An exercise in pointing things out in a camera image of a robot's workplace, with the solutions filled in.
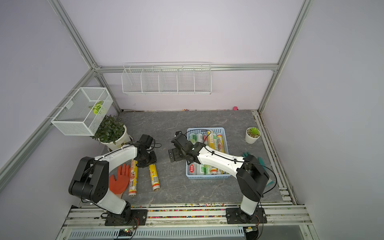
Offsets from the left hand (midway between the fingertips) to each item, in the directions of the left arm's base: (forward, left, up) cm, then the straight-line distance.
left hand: (153, 163), depth 90 cm
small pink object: (+46, -63, -2) cm, 78 cm away
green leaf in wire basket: (+23, +28, +27) cm, 45 cm away
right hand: (+1, -15, +10) cm, 19 cm away
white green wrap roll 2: (-6, -23, +3) cm, 24 cm away
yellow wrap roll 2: (-13, +9, +2) cm, 16 cm away
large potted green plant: (+14, +23, +13) cm, 30 cm away
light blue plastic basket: (+20, -42, +4) cm, 46 cm away
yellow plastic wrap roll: (+10, -43, +2) cm, 44 cm away
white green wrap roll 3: (+14, -30, +2) cm, 33 cm away
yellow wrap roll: (-10, -2, +2) cm, 10 cm away
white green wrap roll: (-7, -31, +2) cm, 32 cm away
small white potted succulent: (+12, -64, +7) cm, 65 cm away
